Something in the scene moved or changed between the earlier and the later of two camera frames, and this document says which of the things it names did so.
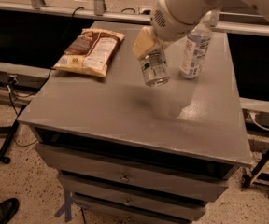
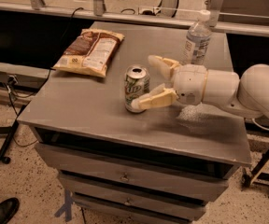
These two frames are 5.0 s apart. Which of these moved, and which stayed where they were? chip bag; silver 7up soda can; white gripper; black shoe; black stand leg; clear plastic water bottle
Moved: white gripper; silver 7up soda can
Stayed: chip bag; black stand leg; clear plastic water bottle; black shoe
